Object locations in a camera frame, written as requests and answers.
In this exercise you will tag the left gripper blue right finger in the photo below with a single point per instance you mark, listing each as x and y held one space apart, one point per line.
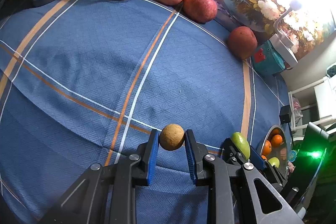
209 170

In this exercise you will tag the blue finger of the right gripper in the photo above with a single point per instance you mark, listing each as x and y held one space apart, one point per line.
256 159
231 153

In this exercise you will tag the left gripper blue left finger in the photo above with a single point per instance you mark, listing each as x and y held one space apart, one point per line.
135 170

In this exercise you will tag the green apple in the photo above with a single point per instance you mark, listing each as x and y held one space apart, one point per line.
241 144
274 161

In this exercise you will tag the orange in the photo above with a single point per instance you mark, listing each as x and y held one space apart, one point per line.
267 148

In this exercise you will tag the brown kiwi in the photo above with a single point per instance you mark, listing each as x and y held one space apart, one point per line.
171 137

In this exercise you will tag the large steel bowl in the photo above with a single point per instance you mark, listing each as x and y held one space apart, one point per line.
280 152

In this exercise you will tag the round blue sticker lid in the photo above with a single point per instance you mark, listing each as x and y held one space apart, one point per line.
292 155

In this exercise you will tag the black power adapter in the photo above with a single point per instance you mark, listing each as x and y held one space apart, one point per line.
285 114

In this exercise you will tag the pink plastic bag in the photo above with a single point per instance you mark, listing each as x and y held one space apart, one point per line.
297 111

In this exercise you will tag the white shelf rack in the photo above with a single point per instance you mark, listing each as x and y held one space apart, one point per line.
322 104

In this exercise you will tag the teal plastic box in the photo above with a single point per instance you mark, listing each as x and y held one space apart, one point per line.
267 61

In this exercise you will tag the blue plaid tablecloth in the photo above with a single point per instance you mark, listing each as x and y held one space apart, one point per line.
87 80

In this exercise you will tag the dark red apple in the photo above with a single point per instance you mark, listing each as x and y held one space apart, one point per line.
242 42

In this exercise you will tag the white desk lamp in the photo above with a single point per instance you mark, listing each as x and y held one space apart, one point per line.
280 41

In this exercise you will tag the red apple middle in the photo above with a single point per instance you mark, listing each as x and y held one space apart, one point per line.
201 11

